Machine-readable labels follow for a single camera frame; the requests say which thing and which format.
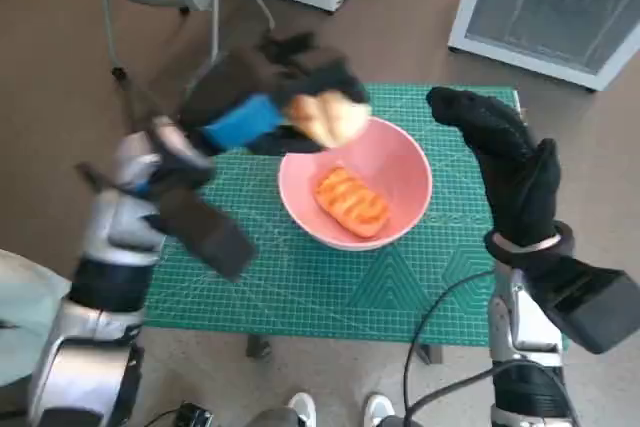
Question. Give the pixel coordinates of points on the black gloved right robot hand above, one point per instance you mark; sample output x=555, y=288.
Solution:
x=520, y=187

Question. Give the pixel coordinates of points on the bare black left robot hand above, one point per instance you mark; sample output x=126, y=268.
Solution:
x=240, y=122

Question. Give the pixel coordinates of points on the round toy bread bun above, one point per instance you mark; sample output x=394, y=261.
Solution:
x=330, y=119

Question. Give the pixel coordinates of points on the pink bowl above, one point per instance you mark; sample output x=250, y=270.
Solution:
x=400, y=172

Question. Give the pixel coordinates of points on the orange striped toy bread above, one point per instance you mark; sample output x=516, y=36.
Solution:
x=352, y=202

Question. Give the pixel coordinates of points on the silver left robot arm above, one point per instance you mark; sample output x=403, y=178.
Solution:
x=110, y=277

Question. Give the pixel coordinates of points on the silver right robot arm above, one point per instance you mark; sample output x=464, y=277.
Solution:
x=525, y=337

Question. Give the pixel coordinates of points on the white ventilated appliance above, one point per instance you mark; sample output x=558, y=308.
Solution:
x=540, y=7

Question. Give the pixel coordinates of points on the green cutting mat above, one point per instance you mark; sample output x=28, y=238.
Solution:
x=310, y=297

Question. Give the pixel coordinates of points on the white shoe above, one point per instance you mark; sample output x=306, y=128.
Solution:
x=302, y=407
x=376, y=407

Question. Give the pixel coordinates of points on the pale blue cloth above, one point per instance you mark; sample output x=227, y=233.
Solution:
x=25, y=307

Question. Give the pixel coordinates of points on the black electronics box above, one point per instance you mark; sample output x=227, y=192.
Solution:
x=195, y=414

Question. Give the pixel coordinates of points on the white metal stand frame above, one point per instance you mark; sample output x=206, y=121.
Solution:
x=216, y=12

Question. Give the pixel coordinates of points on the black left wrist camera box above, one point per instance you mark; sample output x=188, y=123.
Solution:
x=215, y=242

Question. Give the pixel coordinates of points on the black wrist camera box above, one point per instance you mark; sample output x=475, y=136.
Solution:
x=215, y=242
x=590, y=302

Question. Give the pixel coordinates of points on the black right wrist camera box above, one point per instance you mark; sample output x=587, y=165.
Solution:
x=590, y=302

